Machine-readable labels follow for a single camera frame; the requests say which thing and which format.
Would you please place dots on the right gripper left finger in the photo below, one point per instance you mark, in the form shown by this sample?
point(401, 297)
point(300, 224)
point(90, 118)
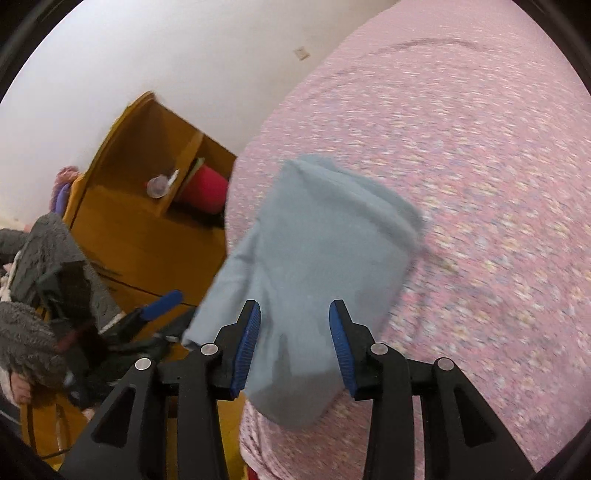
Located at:
point(127, 439)

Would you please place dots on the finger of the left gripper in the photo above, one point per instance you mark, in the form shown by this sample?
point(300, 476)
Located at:
point(161, 306)

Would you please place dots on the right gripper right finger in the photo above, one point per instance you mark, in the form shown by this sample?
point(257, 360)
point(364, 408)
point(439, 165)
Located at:
point(463, 437)

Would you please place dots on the grey knit pants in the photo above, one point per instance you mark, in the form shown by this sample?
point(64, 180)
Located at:
point(322, 234)

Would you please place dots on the person left hand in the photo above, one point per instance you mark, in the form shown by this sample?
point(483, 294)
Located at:
point(21, 389)

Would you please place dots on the wooden side cabinet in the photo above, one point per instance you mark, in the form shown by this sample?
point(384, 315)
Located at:
point(139, 248)

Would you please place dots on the small round container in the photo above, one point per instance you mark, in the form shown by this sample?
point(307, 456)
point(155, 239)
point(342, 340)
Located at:
point(159, 186)

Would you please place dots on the red bag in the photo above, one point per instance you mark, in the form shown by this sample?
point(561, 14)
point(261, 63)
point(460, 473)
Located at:
point(204, 190)

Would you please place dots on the pink floral bed sheet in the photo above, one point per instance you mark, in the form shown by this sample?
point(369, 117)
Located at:
point(469, 111)

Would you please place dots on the wall socket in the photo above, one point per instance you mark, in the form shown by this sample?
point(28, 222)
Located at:
point(301, 53)

